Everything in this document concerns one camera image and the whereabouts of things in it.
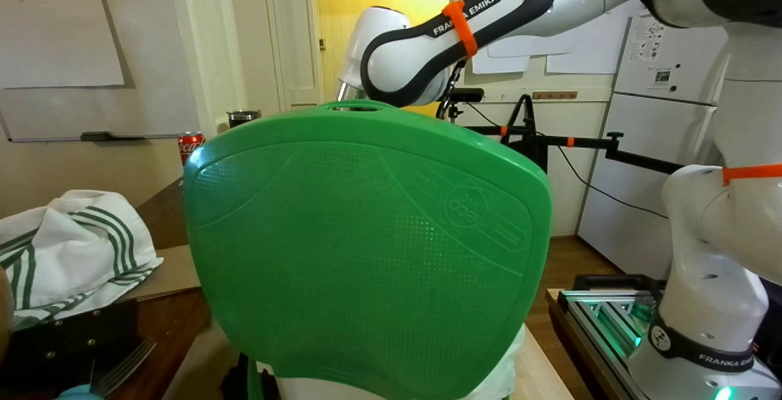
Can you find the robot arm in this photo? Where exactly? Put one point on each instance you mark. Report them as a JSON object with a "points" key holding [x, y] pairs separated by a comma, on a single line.
{"points": [[721, 302]]}

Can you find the green plastic cutting board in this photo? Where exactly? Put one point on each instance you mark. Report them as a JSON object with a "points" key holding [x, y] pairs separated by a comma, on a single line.
{"points": [[366, 253]]}

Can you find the steel tumbler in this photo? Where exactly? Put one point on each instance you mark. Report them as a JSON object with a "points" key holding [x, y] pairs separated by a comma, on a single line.
{"points": [[243, 117]]}

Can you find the white door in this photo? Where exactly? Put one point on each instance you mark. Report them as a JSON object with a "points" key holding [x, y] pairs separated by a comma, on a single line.
{"points": [[296, 33]]}

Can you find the red soda can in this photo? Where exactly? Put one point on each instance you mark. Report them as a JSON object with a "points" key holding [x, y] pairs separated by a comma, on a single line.
{"points": [[190, 145]]}

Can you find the beige board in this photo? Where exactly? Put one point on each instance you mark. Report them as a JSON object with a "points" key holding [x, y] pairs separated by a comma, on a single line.
{"points": [[174, 272]]}

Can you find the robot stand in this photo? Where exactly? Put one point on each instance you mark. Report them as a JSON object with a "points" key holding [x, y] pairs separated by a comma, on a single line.
{"points": [[595, 317]]}

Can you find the whiteboard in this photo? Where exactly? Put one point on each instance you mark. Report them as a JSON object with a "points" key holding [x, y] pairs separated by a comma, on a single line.
{"points": [[159, 82]]}

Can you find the white refrigerator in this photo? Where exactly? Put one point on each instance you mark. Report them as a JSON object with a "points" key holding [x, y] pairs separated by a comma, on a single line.
{"points": [[660, 143]]}

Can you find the small paper note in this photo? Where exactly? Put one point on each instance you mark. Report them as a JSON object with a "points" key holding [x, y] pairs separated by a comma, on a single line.
{"points": [[660, 77]]}

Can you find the printed paper note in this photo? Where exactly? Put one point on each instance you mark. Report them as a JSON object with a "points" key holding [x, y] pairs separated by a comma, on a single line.
{"points": [[647, 38]]}

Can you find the black whiteboard eraser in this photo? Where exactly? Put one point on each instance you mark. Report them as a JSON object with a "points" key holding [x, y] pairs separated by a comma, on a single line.
{"points": [[96, 136]]}

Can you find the silver fork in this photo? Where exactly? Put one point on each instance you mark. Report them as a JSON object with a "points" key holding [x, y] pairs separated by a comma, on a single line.
{"points": [[125, 366]]}

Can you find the white green-striped towel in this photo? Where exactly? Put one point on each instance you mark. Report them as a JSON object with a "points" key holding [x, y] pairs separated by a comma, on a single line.
{"points": [[73, 247]]}

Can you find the large white paper sheet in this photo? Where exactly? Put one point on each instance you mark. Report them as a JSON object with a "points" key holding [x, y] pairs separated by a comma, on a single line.
{"points": [[55, 27]]}

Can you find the black riveted holder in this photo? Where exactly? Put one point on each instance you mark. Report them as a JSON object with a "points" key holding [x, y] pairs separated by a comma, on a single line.
{"points": [[55, 342]]}

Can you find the blue round object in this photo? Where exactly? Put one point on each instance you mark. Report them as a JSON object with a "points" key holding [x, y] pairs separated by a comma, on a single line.
{"points": [[79, 393]]}

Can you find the wooden hook rail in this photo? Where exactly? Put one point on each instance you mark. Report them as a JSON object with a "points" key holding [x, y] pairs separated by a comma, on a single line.
{"points": [[554, 94]]}

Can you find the camera on mount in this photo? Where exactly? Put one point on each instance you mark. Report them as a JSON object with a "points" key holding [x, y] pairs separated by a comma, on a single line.
{"points": [[586, 142]]}

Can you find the sheets of paper on wall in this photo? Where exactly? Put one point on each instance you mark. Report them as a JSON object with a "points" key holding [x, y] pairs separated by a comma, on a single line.
{"points": [[580, 55]]}

